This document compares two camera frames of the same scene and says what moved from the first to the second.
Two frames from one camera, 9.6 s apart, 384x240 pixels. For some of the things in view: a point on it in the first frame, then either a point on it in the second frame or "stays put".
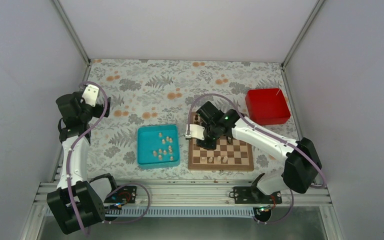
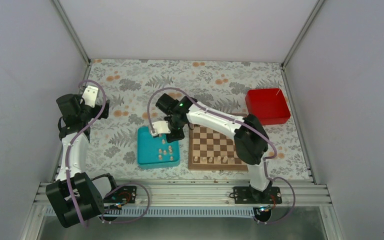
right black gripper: [211, 145] -> [178, 136]
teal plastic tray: [158, 146] stays put
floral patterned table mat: [162, 92] stays put
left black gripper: [99, 110] stays put
